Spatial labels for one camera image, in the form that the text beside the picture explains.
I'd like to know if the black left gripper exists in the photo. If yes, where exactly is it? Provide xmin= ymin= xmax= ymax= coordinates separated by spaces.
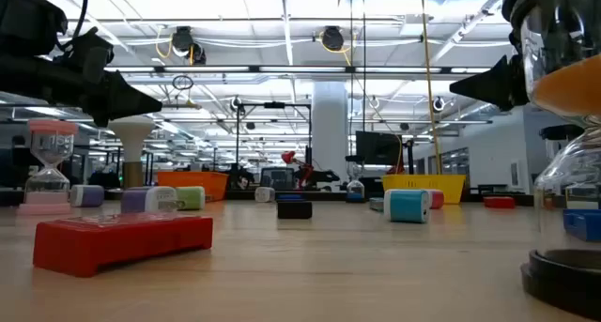
xmin=0 ymin=54 xmax=163 ymax=129

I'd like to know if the pink hourglass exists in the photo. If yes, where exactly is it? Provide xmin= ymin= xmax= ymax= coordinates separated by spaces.
xmin=17 ymin=118 xmax=80 ymax=216

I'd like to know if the purple and white charger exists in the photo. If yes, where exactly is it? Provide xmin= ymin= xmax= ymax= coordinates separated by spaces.
xmin=254 ymin=186 xmax=276 ymax=204
xmin=120 ymin=185 xmax=185 ymax=215
xmin=69 ymin=184 xmax=106 ymax=208

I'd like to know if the red rectangular plastic case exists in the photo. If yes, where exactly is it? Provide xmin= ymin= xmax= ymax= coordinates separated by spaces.
xmin=483 ymin=195 xmax=516 ymax=210
xmin=32 ymin=212 xmax=214 ymax=279

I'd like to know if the green and white charger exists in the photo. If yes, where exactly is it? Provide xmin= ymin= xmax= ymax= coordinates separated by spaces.
xmin=175 ymin=186 xmax=207 ymax=212

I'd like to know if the pink and white charger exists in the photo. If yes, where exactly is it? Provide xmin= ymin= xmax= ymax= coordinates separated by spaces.
xmin=425 ymin=189 xmax=445 ymax=210

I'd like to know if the black rectangular plastic case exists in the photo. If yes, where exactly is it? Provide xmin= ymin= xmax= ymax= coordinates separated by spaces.
xmin=276 ymin=199 xmax=314 ymax=221

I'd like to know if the white light bulb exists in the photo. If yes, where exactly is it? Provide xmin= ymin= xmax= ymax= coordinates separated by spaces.
xmin=107 ymin=115 xmax=157 ymax=190

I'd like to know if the black hourglass orange sand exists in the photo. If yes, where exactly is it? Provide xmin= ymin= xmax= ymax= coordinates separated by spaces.
xmin=501 ymin=0 xmax=601 ymax=321

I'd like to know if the orange plastic basket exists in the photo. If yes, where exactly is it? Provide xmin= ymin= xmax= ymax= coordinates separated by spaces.
xmin=156 ymin=171 xmax=230 ymax=203

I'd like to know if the yellow plastic basket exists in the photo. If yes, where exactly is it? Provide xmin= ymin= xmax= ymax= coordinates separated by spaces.
xmin=381 ymin=174 xmax=467 ymax=206

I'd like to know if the black monitor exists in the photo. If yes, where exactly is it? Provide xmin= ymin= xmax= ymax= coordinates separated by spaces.
xmin=354 ymin=130 xmax=404 ymax=167

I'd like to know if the blue and white charger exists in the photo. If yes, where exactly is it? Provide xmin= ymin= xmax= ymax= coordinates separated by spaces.
xmin=383 ymin=188 xmax=431 ymax=225

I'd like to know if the blue digital display device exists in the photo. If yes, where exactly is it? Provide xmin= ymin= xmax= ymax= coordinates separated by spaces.
xmin=562 ymin=208 xmax=601 ymax=243

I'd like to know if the white building column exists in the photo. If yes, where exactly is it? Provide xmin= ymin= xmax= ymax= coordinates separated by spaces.
xmin=311 ymin=80 xmax=350 ymax=183

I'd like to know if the red desk lamp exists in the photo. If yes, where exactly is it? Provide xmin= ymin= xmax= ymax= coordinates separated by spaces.
xmin=280 ymin=149 xmax=315 ymax=191

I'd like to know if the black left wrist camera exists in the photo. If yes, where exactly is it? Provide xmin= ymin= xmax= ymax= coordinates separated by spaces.
xmin=55 ymin=26 xmax=116 ymax=84

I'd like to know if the black ceiling cord reel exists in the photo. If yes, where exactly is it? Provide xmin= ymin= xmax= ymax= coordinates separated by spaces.
xmin=170 ymin=24 xmax=208 ymax=66
xmin=320 ymin=24 xmax=347 ymax=53

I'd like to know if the black hanging cable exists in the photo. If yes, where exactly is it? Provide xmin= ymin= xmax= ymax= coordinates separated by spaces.
xmin=362 ymin=0 xmax=367 ymax=131

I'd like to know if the black metal rig frame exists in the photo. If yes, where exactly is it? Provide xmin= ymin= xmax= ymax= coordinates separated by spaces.
xmin=236 ymin=100 xmax=314 ymax=192

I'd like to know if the black aluminium table frame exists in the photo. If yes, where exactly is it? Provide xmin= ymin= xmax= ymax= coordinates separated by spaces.
xmin=0 ymin=188 xmax=536 ymax=207

